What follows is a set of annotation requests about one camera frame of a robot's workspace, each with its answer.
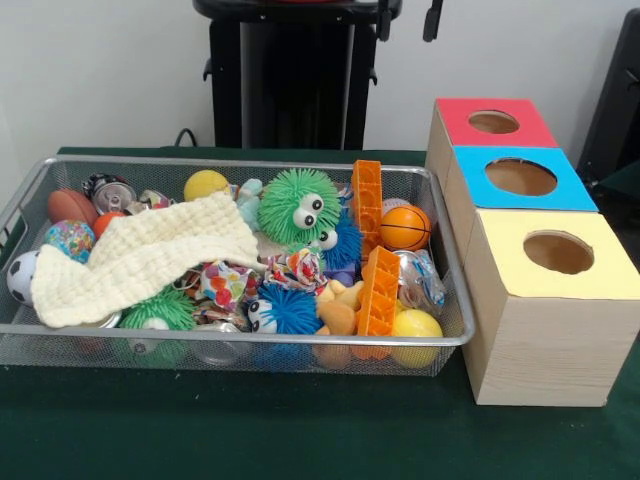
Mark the black chair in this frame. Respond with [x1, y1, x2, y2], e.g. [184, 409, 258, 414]
[577, 8, 640, 186]

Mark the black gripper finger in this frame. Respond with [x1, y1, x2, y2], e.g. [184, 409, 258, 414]
[376, 0, 393, 42]
[423, 0, 445, 43]

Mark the black and white soccer ball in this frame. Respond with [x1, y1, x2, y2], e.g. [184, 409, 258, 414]
[6, 249, 41, 307]

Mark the orange plastic building block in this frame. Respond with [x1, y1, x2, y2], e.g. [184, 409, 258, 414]
[351, 159, 385, 261]
[355, 245, 402, 337]

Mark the wooden box with three holes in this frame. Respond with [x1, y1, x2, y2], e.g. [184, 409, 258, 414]
[424, 97, 640, 407]

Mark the crushed clear plastic packet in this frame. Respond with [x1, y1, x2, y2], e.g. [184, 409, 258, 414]
[394, 248, 447, 316]

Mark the dark green table cloth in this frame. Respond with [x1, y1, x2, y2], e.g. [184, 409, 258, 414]
[0, 145, 640, 480]

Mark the colourful globe ball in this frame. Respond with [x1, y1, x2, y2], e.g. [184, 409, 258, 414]
[43, 219, 96, 264]

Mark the silver mesh bin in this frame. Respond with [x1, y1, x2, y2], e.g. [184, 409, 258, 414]
[0, 154, 475, 377]

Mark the yellow ball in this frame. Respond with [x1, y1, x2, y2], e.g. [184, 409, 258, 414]
[390, 308, 444, 370]
[183, 169, 231, 203]

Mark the black cable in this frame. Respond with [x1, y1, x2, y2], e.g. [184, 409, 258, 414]
[173, 127, 217, 149]

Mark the green spiky toy with eyes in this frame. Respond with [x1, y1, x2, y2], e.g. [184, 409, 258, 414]
[257, 168, 344, 246]

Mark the cream knitted cloth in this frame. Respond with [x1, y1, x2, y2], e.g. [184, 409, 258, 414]
[30, 191, 266, 329]

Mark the orange toy basketball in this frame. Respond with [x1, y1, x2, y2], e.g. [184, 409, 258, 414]
[379, 204, 432, 252]

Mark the blue spiky toy with eyes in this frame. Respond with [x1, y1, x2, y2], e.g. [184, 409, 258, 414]
[248, 283, 326, 335]

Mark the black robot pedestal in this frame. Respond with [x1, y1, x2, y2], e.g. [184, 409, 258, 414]
[192, 0, 404, 150]

